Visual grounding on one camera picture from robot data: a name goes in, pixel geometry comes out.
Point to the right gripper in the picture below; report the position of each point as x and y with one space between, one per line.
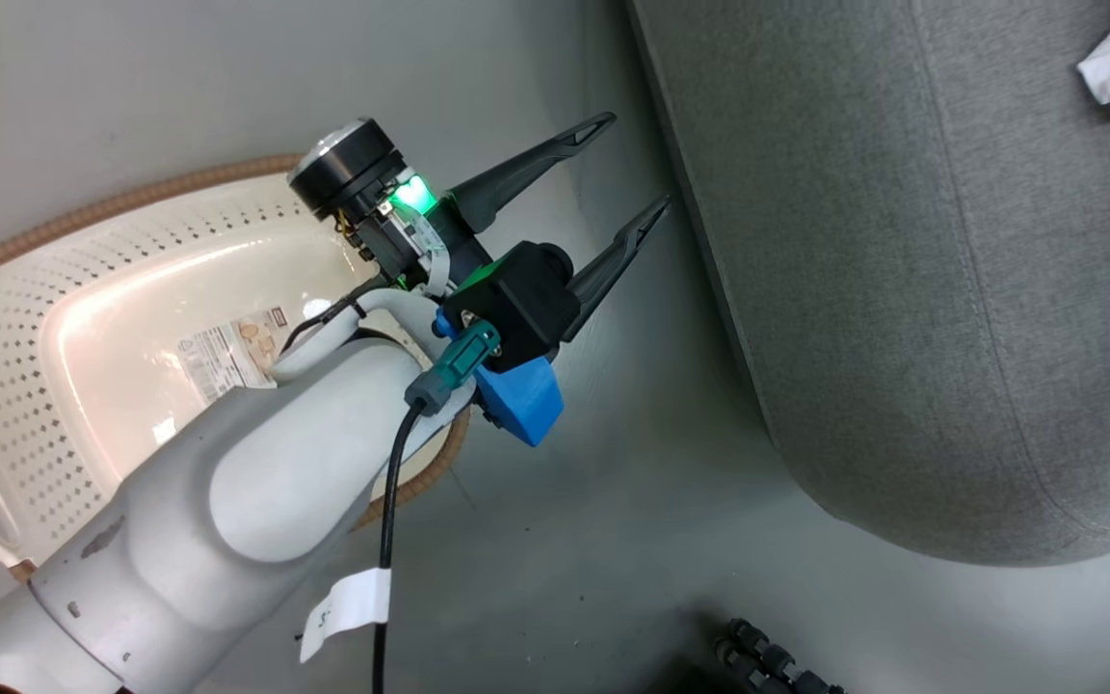
420 200

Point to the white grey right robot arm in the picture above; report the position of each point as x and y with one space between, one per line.
227 482

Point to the printed basket label sticker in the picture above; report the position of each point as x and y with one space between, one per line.
218 357

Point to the white perforated laundry basket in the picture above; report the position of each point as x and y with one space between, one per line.
35 318

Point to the grey fabric sofa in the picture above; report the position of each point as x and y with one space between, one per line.
902 241

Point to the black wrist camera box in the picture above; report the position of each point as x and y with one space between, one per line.
526 294

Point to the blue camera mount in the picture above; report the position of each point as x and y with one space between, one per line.
521 400

